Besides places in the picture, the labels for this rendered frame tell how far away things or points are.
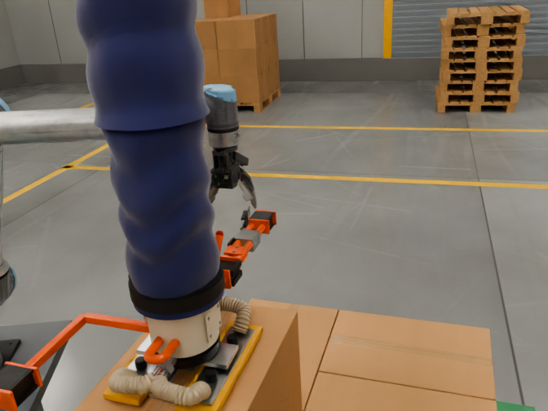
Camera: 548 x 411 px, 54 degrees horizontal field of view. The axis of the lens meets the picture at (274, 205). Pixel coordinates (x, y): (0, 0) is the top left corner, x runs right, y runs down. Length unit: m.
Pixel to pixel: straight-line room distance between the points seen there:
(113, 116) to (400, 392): 1.34
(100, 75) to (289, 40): 9.72
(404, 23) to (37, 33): 7.81
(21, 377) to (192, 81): 0.72
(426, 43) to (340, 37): 1.58
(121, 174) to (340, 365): 1.20
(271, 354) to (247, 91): 6.97
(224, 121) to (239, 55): 6.70
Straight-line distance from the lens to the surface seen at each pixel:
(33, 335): 2.10
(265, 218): 1.81
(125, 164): 1.12
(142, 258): 1.20
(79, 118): 1.45
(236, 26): 8.13
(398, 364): 2.06
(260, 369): 1.41
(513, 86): 7.97
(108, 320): 1.42
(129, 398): 1.37
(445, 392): 1.99
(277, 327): 1.55
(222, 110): 1.48
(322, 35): 10.57
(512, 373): 2.99
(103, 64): 1.06
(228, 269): 1.53
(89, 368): 3.13
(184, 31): 1.08
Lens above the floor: 1.85
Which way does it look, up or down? 23 degrees down
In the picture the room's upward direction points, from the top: 4 degrees counter-clockwise
